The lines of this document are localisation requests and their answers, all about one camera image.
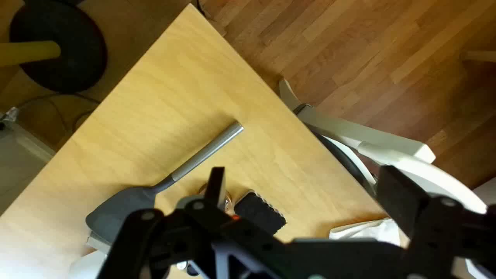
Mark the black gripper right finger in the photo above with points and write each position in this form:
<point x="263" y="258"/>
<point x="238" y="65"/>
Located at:
<point x="444" y="232"/>

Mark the grey metal rod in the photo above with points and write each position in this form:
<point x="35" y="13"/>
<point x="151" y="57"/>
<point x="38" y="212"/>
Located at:
<point x="207" y="151"/>

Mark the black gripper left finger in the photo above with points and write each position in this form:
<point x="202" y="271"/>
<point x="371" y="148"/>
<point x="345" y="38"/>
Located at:
<point x="156" y="232"/>

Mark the white wooden cross-back chair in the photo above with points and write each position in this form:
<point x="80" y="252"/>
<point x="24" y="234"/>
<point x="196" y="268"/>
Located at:
<point x="362" y="136"/>

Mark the grey equipment case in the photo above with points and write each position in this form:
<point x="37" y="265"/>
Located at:
<point x="21" y="159"/>

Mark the black ridged rectangular object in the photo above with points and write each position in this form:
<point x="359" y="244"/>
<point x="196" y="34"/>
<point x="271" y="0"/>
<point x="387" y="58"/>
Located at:
<point x="258" y="209"/>

